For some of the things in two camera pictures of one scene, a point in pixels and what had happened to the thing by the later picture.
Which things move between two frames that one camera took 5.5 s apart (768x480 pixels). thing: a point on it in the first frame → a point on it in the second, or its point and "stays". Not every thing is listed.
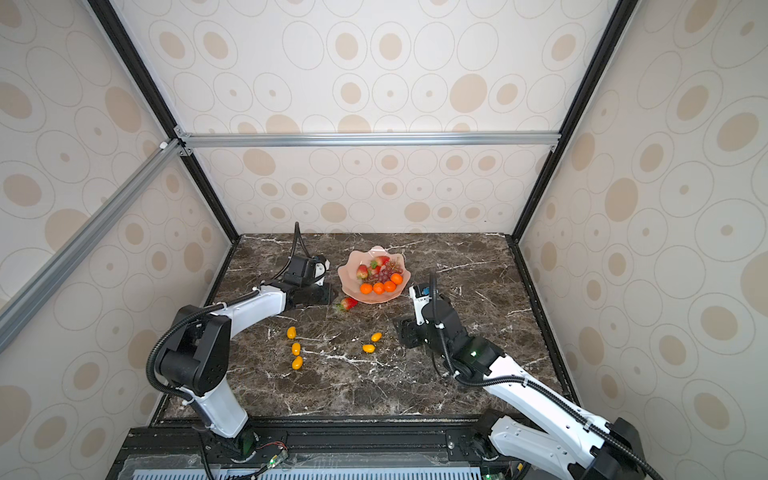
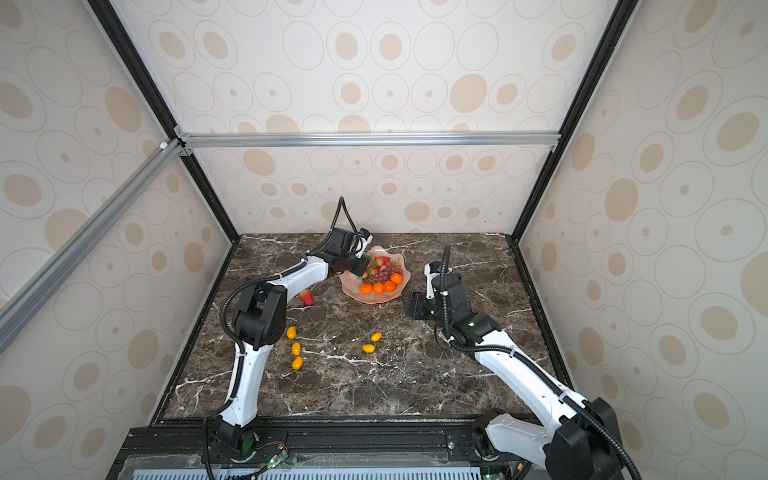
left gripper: (327, 295) → (363, 266)
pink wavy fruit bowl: (347, 272) stays
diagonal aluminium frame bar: (33, 295) stays
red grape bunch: (385, 272) stays
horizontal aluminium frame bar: (528, 139) stays
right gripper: (406, 330) → (415, 305)
